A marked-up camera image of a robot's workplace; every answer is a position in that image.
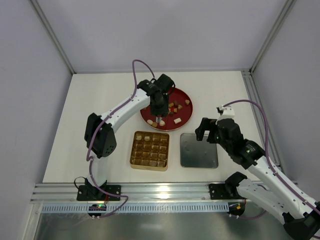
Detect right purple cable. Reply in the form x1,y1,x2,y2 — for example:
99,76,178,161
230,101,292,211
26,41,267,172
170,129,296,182
222,99,320,238

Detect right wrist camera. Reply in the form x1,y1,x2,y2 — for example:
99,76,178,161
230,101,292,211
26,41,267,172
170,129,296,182
217,106,235,121

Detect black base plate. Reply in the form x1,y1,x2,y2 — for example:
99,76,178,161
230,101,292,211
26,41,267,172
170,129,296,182
208,183,245,200
76,183,122,202

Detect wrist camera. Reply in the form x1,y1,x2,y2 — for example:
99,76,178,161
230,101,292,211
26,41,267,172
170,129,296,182
217,106,235,121
151,74,176,96

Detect white rectangular chocolate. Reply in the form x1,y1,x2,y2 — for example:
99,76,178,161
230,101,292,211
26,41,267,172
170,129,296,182
174,118,182,124

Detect aluminium rail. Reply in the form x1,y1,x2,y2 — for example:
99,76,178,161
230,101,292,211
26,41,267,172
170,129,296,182
30,181,273,204

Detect silver square tin lid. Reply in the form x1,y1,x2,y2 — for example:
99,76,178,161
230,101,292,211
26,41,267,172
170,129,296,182
180,133,219,169

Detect round red tray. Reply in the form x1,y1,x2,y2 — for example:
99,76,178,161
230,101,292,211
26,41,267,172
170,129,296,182
140,88,193,132

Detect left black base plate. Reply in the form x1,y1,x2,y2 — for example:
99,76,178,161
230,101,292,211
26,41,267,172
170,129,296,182
76,183,122,202

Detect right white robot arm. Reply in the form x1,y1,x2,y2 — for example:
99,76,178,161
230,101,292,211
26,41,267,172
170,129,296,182
195,117,320,240

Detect gold chocolate box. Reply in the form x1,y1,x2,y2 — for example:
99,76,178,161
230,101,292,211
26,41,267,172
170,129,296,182
129,131,170,172

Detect slotted cable duct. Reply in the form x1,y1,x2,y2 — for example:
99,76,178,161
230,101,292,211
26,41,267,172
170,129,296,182
41,202,229,214

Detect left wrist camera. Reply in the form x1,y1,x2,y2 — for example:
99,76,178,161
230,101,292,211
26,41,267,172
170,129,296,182
151,74,176,96

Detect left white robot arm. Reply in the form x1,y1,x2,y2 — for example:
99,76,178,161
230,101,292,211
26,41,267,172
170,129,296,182
84,74,176,190

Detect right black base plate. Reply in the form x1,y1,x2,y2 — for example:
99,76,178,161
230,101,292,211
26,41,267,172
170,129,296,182
208,183,245,200

